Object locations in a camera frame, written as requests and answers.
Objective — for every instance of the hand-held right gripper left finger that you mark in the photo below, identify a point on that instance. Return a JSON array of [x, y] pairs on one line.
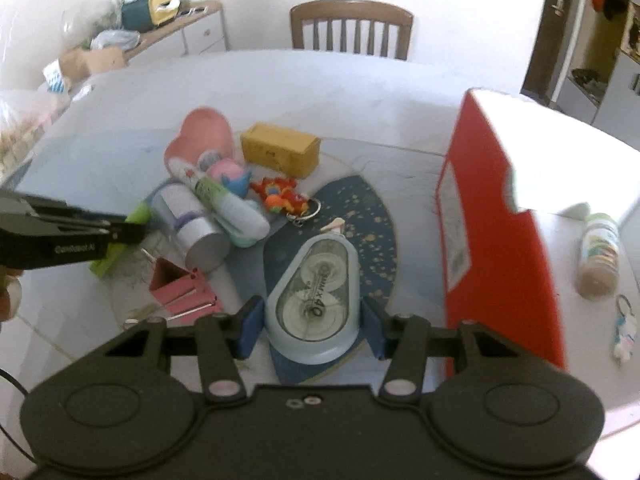
[[248, 331]]

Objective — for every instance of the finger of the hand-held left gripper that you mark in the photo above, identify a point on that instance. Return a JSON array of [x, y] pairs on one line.
[[120, 232]]

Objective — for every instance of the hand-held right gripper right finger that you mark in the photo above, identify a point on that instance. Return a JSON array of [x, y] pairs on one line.
[[375, 332]]

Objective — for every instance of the green marker pen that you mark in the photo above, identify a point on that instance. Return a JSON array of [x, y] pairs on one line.
[[107, 260]]

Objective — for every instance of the light blue correction tape dispenser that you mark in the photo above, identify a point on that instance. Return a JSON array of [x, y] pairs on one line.
[[312, 305]]

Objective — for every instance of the red cardboard box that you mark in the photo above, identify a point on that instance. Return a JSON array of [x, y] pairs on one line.
[[490, 240]]

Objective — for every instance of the person's left hand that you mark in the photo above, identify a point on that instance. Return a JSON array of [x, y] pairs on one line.
[[9, 300]]

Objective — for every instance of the silver cylindrical can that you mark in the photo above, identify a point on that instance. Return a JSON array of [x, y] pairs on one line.
[[200, 245]]

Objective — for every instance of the white tube with green label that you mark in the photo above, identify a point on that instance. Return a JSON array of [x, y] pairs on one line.
[[235, 207]]

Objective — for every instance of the pink heart-shaped case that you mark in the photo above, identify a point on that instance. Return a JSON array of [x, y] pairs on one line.
[[200, 132]]

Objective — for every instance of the clear plastic bag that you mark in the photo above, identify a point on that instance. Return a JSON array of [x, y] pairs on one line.
[[25, 125]]

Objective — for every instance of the blue and white packet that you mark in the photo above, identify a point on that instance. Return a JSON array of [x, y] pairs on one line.
[[56, 78]]

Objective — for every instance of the yellow cardboard box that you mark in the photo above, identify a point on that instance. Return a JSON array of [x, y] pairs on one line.
[[280, 149]]

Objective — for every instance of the white plastic bag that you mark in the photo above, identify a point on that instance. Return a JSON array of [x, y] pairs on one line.
[[115, 38]]

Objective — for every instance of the white sideboard with wooden top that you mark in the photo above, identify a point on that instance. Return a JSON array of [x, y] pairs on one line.
[[200, 35]]

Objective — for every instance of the teal and yellow tissue box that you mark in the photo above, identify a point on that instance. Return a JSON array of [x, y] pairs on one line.
[[145, 12]]

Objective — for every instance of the sunglasses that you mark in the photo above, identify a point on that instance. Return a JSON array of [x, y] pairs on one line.
[[192, 10]]

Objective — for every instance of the small bottle with green label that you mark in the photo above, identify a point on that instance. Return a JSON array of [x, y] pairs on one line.
[[597, 255]]

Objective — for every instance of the brown wooden chair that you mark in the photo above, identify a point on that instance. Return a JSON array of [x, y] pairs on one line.
[[350, 10]]

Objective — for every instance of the dark wooden door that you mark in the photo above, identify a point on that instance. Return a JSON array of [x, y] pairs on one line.
[[562, 35]]

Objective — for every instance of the hanging black cap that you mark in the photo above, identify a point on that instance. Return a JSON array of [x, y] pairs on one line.
[[616, 1]]

